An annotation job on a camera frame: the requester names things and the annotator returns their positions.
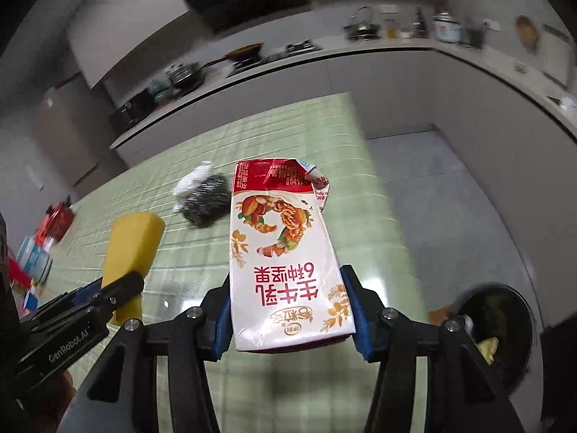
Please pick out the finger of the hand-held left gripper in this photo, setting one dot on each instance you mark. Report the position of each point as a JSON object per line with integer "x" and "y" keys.
{"x": 88, "y": 291}
{"x": 119, "y": 286}

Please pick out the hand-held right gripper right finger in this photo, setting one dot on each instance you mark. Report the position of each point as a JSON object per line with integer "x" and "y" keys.
{"x": 360, "y": 324}

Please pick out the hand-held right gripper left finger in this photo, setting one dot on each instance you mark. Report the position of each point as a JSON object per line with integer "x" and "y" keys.
{"x": 223, "y": 329}

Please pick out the yellow sponge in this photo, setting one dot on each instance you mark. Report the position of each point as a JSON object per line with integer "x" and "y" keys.
{"x": 130, "y": 243}

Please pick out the red white milk carton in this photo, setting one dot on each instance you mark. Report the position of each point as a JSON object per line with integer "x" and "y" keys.
{"x": 279, "y": 243}

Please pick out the black trash bin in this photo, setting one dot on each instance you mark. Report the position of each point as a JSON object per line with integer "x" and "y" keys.
{"x": 509, "y": 315}

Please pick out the person's left hand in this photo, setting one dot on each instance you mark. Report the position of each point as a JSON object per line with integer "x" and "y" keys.
{"x": 58, "y": 397}

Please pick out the small blue box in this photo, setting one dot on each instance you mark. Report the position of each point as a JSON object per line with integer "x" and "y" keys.
{"x": 29, "y": 298}

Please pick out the red squeeze bottle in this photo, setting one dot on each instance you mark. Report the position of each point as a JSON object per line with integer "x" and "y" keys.
{"x": 18, "y": 275}

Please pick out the red kettle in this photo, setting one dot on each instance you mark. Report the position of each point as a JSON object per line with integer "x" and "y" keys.
{"x": 56, "y": 218}

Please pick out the black steel wool scrubber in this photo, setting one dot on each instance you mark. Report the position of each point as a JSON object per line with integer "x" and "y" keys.
{"x": 207, "y": 200}

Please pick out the clear plastic wrapper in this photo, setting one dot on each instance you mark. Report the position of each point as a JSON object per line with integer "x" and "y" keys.
{"x": 191, "y": 178}

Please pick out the brown cabinet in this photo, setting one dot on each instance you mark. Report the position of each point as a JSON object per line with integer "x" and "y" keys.
{"x": 67, "y": 131}

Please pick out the black countertop appliance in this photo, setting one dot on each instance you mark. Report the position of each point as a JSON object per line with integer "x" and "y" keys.
{"x": 133, "y": 108}

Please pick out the green checked tablecloth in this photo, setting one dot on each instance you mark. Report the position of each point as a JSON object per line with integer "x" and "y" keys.
{"x": 293, "y": 135}

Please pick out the wok with glass lid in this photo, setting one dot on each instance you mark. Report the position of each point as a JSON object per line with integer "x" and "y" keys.
{"x": 185, "y": 76}

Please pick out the grey kitchen counter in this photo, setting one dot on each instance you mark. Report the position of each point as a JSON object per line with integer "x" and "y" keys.
{"x": 383, "y": 85}

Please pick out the frying pan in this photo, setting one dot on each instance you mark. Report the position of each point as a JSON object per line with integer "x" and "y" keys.
{"x": 243, "y": 52}

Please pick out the black gas stove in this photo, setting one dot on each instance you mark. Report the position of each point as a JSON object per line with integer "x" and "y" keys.
{"x": 297, "y": 48}

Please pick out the small seasoning jar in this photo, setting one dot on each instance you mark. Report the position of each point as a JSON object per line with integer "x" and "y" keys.
{"x": 405, "y": 33}

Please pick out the orange liquid jar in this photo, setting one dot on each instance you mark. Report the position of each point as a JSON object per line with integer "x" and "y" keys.
{"x": 392, "y": 30}

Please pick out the steel kettle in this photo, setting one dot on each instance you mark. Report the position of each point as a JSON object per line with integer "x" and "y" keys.
{"x": 363, "y": 27}

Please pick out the dark bottle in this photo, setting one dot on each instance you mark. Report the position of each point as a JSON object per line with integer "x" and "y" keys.
{"x": 420, "y": 25}

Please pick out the white rice cooker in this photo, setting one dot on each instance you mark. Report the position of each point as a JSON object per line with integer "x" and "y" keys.
{"x": 448, "y": 29}

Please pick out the dark utensil holder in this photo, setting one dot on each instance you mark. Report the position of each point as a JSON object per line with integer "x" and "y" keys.
{"x": 474, "y": 36}

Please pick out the wooden cutting board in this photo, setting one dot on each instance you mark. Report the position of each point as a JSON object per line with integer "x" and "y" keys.
{"x": 527, "y": 31}

